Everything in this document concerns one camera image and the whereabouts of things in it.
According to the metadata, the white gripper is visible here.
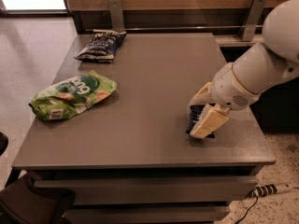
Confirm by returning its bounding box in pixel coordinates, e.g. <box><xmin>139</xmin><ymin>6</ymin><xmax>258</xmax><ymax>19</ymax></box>
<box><xmin>189</xmin><ymin>63</ymin><xmax>260</xmax><ymax>139</ymax></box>

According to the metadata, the blue rxbar blueberry bar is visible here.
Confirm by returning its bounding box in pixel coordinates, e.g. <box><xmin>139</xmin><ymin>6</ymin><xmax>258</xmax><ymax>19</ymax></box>
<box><xmin>186</xmin><ymin>105</ymin><xmax>204</xmax><ymax>139</ymax></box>

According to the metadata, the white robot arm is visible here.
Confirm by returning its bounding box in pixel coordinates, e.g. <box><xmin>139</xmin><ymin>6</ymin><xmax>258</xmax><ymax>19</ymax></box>
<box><xmin>189</xmin><ymin>0</ymin><xmax>299</xmax><ymax>139</ymax></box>

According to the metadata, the blue chip bag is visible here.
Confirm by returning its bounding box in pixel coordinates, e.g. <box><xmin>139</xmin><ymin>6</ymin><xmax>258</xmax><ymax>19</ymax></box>
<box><xmin>75</xmin><ymin>30</ymin><xmax>126</xmax><ymax>63</ymax></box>

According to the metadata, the green snack bag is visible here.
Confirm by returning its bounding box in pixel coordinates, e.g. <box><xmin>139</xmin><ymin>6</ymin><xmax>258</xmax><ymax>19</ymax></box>
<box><xmin>29</xmin><ymin>70</ymin><xmax>117</xmax><ymax>120</ymax></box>

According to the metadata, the white power strip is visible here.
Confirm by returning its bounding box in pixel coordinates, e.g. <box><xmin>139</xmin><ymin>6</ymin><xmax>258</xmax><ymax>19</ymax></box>
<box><xmin>247</xmin><ymin>183</ymin><xmax>293</xmax><ymax>198</ymax></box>

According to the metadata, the grey lower drawer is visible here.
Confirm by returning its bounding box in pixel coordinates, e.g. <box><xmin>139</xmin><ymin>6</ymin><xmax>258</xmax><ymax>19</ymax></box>
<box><xmin>64</xmin><ymin>206</ymin><xmax>230</xmax><ymax>224</ymax></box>

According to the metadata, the grey drawer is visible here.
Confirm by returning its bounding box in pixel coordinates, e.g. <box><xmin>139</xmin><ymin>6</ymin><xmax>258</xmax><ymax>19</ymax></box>
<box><xmin>64</xmin><ymin>206</ymin><xmax>230</xmax><ymax>224</ymax></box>
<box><xmin>35</xmin><ymin>176</ymin><xmax>257</xmax><ymax>205</ymax></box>

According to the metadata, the grey upper drawer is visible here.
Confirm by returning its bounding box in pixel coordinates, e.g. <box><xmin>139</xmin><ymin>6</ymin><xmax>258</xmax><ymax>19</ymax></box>
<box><xmin>35</xmin><ymin>176</ymin><xmax>257</xmax><ymax>205</ymax></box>

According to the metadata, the dark chair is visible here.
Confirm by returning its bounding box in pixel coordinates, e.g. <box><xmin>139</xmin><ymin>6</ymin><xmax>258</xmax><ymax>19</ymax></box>
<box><xmin>0</xmin><ymin>132</ymin><xmax>77</xmax><ymax>224</ymax></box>

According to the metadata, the right metal bracket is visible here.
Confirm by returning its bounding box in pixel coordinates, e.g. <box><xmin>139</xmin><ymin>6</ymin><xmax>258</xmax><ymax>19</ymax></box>
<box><xmin>239</xmin><ymin>0</ymin><xmax>266</xmax><ymax>42</ymax></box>

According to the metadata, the metal bracket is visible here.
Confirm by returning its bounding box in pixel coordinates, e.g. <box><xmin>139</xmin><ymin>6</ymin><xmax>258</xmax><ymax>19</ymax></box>
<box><xmin>108</xmin><ymin>0</ymin><xmax>125</xmax><ymax>32</ymax></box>
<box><xmin>239</xmin><ymin>0</ymin><xmax>266</xmax><ymax>42</ymax></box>

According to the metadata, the black cable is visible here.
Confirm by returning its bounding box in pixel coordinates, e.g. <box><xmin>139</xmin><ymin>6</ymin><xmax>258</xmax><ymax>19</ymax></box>
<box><xmin>235</xmin><ymin>195</ymin><xmax>260</xmax><ymax>224</ymax></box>

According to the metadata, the left metal bracket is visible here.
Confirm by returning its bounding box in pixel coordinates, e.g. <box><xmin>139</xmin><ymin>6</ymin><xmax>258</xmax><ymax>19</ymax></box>
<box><xmin>108</xmin><ymin>0</ymin><xmax>125</xmax><ymax>32</ymax></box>

